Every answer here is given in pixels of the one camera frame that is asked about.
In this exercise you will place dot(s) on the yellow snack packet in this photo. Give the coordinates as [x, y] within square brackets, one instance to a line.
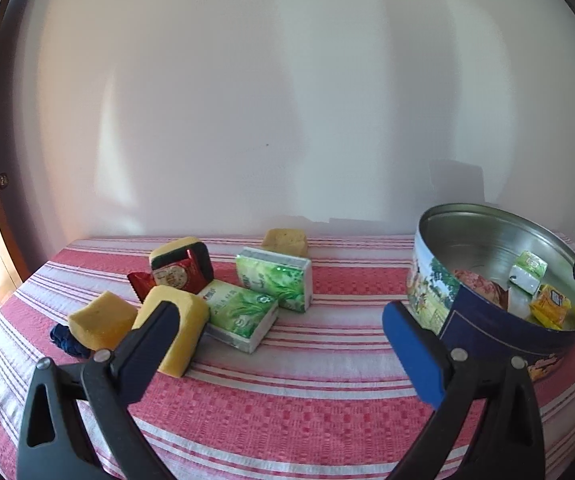
[550, 306]

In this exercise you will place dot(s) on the small yellow sponge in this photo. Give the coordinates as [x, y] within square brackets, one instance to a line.
[101, 321]
[285, 241]

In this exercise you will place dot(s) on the green and yellow scouring sponge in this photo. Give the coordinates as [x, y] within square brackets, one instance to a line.
[180, 251]

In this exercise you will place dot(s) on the pink snack packet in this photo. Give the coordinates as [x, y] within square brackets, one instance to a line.
[482, 287]

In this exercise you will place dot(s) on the large yellow sponge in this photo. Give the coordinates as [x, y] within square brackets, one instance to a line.
[190, 317]

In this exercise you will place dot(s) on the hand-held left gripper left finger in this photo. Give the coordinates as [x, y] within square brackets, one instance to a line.
[153, 339]

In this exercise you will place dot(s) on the red snack packet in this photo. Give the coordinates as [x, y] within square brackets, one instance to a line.
[173, 276]

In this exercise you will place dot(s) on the red striped tablecloth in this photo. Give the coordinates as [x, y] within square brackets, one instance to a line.
[327, 365]

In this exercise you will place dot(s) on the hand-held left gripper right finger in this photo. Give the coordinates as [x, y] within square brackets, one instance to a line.
[412, 346]

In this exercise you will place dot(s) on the small green tissue pack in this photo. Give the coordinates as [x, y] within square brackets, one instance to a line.
[528, 270]

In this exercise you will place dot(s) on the dark blue cloth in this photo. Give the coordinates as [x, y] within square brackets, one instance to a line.
[64, 341]

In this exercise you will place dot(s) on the round blue printed tin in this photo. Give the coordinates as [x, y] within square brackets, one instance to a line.
[477, 327]

